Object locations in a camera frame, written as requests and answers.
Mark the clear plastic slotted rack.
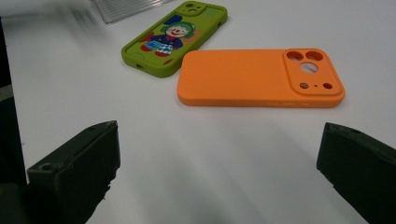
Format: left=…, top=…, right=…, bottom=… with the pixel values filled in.
left=90, top=0, right=176, bottom=25

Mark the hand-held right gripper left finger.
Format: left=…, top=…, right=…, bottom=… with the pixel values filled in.
left=26, top=119, right=121, bottom=224

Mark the green snack packet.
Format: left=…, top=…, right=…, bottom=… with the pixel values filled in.
left=120, top=0, right=229, bottom=78

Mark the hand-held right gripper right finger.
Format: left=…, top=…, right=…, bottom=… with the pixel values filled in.
left=316, top=121, right=396, bottom=224

